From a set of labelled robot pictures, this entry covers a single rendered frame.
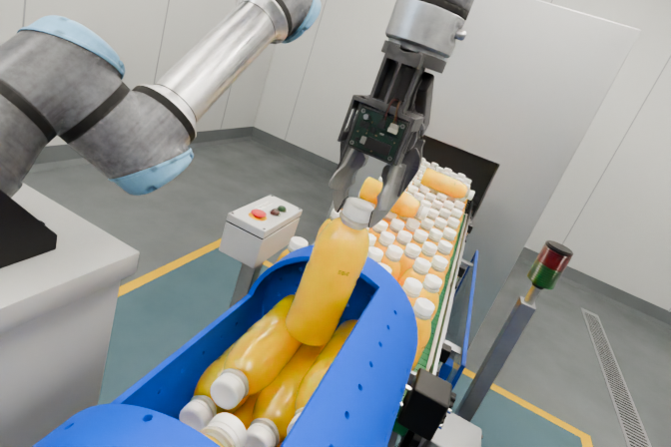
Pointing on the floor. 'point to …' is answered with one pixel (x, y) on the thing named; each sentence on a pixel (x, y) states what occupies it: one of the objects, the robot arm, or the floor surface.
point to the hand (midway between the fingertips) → (358, 209)
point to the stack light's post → (511, 331)
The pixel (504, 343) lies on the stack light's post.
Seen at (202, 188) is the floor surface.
